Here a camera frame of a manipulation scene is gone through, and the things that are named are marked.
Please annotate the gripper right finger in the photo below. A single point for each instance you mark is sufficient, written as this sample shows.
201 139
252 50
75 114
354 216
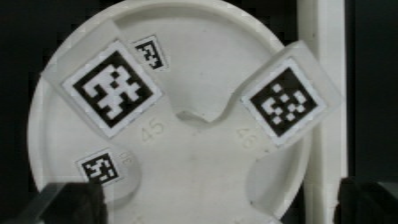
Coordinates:
366 202

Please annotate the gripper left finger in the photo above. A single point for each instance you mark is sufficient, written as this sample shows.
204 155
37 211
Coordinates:
68 204

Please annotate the white cross-shaped table base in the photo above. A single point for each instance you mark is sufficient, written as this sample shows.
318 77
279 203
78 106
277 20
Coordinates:
196 160

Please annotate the white round table top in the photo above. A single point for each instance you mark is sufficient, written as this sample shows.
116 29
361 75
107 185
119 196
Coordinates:
201 60

